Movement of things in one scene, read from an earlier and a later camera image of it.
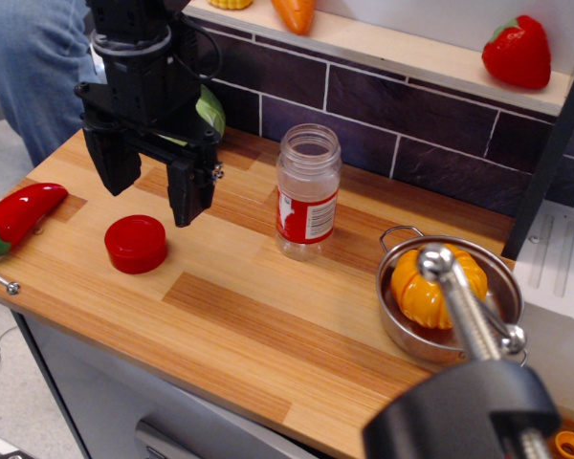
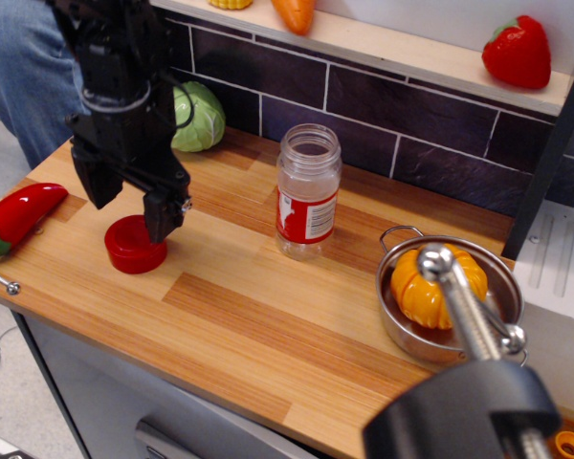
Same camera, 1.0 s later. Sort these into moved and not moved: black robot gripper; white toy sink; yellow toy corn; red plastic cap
Moved: black robot gripper
Not moved: red plastic cap; yellow toy corn; white toy sink
